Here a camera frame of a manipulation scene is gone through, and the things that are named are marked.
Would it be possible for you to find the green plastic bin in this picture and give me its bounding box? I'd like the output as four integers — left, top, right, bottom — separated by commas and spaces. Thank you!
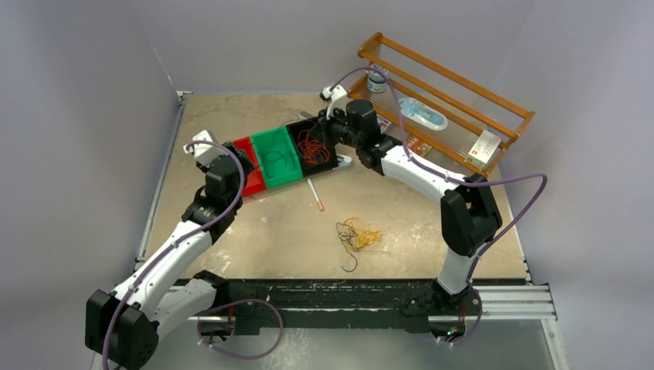
250, 126, 303, 189

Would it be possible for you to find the white red small box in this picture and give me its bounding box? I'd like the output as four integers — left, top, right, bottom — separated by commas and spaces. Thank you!
465, 130, 502, 170

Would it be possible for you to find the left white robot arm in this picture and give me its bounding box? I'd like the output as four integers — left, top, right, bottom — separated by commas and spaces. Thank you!
84, 140, 254, 369

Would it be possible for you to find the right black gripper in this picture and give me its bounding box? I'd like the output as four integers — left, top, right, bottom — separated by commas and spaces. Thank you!
310, 105, 362, 151

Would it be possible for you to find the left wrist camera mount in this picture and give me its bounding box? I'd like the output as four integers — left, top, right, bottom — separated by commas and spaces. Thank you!
184, 129, 227, 173

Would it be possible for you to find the blue packaged tool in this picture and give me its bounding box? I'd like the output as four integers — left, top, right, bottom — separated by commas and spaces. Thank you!
398, 97, 449, 131

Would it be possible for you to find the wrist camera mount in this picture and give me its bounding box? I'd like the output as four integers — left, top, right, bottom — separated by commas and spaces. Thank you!
319, 84, 348, 119
184, 129, 227, 173

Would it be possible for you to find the black plastic bin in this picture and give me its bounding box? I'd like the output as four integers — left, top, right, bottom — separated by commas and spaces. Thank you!
285, 117, 337, 177

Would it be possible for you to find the white orange tipped pen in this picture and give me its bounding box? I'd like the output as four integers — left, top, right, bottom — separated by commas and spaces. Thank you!
307, 178, 325, 211

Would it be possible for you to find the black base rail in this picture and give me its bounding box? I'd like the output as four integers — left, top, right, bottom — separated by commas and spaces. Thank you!
153, 277, 558, 338

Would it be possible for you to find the yellow cable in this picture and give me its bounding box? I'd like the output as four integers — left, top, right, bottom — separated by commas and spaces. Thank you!
341, 216, 384, 252

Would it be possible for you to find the orange cable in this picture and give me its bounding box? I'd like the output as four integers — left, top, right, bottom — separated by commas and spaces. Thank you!
296, 127, 333, 167

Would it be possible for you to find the orange card pack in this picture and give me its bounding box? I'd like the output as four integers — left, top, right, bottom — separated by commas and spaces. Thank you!
407, 140, 433, 157

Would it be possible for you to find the white blue round jar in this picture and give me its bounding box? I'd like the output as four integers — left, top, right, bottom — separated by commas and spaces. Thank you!
366, 63, 389, 93

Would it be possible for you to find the coloured marker pack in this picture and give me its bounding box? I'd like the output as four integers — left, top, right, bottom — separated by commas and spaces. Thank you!
377, 116, 393, 133

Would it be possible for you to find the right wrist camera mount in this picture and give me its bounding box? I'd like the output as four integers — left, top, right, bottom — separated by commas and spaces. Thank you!
319, 84, 348, 119

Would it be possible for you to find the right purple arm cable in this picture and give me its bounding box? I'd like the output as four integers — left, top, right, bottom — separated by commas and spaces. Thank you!
332, 66, 549, 284

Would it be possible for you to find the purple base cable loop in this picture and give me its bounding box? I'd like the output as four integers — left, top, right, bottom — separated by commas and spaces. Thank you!
196, 298, 285, 361

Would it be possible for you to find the wooden tiered shelf rack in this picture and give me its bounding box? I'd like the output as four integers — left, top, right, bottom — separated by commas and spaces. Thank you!
349, 32, 535, 176

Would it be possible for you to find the red plastic bin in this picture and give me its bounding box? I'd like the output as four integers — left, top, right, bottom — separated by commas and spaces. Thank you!
232, 136, 268, 199

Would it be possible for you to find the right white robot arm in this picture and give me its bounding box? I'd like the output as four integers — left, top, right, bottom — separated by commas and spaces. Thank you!
313, 99, 503, 314

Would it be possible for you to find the purple thin cable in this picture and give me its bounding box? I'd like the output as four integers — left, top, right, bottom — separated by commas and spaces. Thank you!
261, 145, 298, 177
335, 222, 361, 274

